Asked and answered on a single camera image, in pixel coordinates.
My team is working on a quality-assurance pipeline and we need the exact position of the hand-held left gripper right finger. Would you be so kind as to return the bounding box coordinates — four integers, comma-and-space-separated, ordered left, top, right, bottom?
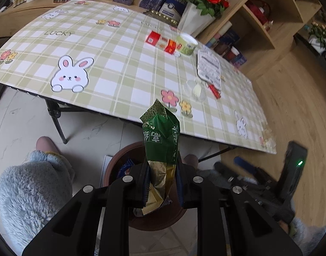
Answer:
176, 156, 304, 256

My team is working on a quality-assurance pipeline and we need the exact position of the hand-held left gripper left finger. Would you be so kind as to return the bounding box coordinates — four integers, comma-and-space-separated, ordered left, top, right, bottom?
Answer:
21, 162, 151, 256

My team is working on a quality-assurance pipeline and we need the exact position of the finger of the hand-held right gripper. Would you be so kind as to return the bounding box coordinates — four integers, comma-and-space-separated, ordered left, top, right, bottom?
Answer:
233, 156, 268, 185
214, 161, 242, 185

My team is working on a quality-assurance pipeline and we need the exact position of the brown round bin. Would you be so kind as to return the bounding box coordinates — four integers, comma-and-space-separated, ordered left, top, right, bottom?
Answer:
105, 141, 189, 231

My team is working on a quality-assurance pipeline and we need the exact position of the green and gold snack bag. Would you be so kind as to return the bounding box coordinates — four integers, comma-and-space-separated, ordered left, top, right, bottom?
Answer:
140, 99, 181, 215

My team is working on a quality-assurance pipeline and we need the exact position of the person's right forearm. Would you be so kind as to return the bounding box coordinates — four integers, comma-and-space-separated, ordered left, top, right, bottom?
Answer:
287, 217, 326, 256

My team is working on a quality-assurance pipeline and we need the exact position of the person's right leg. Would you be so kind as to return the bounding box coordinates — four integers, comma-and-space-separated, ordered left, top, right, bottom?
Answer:
184, 154, 228, 185

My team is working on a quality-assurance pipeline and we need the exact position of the person's leg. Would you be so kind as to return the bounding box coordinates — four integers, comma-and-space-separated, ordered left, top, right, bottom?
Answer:
184, 154, 228, 185
0, 135, 73, 249

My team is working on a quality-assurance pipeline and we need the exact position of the white flat board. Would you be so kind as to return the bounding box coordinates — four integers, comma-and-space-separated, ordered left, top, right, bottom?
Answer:
101, 155, 115, 188

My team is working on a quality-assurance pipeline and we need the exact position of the small red wrapper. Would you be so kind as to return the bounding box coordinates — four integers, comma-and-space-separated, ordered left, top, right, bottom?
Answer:
208, 84, 222, 100

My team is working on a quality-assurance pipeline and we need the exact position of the clear plastic wrapper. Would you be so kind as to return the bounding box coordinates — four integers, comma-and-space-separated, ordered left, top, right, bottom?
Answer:
184, 77, 207, 102

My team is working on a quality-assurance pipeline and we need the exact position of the flat white printed package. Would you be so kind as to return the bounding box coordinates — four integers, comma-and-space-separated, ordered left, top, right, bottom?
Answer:
197, 49, 223, 92

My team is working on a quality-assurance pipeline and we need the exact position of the purple printed box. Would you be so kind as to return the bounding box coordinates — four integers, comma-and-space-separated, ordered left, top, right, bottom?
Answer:
232, 54, 248, 67

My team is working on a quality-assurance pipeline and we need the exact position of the person's left leg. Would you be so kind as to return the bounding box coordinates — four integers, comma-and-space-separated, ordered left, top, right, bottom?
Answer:
0, 135, 73, 249

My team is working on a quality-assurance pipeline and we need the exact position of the dark blue printed box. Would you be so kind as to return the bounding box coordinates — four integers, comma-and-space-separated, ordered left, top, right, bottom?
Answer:
224, 29, 241, 46

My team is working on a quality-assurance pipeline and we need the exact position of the green paper food cup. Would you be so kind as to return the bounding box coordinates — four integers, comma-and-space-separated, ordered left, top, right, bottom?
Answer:
176, 33, 198, 55

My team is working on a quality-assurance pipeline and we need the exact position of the stack of pastel paper cups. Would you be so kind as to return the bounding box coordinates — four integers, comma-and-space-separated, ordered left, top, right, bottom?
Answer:
207, 22, 233, 49

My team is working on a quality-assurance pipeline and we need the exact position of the green checked bunny tablecloth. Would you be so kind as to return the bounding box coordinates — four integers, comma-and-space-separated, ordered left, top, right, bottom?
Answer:
0, 0, 277, 155

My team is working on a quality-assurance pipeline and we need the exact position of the pink rose bouquet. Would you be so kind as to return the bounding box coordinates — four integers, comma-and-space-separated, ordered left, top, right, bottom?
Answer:
307, 21, 326, 55

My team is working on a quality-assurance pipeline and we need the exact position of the red snack packet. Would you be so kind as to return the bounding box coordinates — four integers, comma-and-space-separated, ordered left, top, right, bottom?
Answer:
145, 30, 177, 54

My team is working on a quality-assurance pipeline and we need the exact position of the white faceted flower pot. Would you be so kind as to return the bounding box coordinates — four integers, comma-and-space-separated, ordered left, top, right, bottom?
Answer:
177, 2, 216, 37

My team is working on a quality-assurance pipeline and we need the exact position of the red basket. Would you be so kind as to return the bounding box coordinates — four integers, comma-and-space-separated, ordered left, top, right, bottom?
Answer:
245, 0, 272, 25

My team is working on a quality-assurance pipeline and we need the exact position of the wooden shelf unit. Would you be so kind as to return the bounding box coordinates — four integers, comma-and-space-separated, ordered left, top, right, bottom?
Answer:
194, 0, 324, 81

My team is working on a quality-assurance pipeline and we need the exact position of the black folding table frame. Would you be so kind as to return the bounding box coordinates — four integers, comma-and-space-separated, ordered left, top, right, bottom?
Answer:
44, 98, 85, 145

